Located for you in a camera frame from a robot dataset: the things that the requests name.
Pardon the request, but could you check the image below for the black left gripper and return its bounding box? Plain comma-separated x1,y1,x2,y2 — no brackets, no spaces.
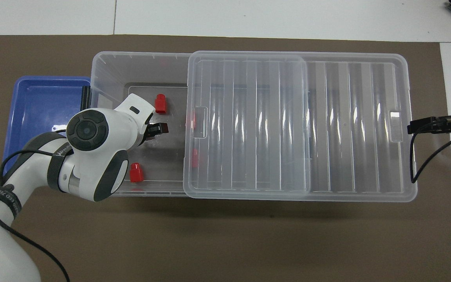
143,122,170,142

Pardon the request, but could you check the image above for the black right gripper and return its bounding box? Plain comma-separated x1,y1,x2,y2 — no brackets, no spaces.
408,117,451,135

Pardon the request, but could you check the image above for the clear ribbed box lid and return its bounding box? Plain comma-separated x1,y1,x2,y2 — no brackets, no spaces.
182,51,418,203

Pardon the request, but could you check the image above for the clear plastic storage box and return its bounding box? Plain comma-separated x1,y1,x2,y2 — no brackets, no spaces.
90,51,312,197

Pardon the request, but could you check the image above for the blue plastic tray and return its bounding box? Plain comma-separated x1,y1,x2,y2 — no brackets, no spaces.
3,76,92,177

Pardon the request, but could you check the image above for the brown table mat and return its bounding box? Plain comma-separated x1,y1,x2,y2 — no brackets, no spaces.
0,34,451,282

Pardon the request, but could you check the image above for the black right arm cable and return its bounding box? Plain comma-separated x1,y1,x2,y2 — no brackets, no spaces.
409,116,451,184

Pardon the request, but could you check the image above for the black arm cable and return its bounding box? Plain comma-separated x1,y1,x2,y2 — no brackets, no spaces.
0,131,71,282
409,116,451,184

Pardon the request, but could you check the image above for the black box latch handle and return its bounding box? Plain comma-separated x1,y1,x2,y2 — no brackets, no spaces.
81,86,92,111

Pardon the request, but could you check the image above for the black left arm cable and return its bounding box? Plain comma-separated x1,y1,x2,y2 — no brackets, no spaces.
0,131,71,282

